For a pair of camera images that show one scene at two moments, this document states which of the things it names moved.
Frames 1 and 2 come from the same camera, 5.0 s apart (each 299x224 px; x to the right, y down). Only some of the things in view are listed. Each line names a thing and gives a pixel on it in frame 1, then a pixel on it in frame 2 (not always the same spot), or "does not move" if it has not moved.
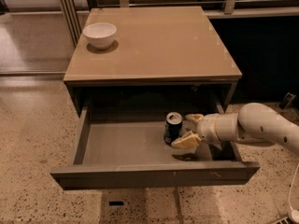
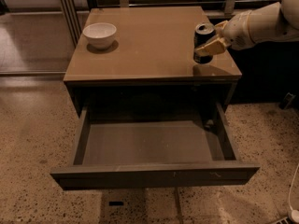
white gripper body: x=209 y=128 to x=237 y=32
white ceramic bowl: x=100 y=35 does not move
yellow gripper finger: x=188 y=140 to x=214 y=47
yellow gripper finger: x=194 y=117 to x=221 y=24
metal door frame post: x=70 y=12 does not move
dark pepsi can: x=173 y=126 to x=203 y=32
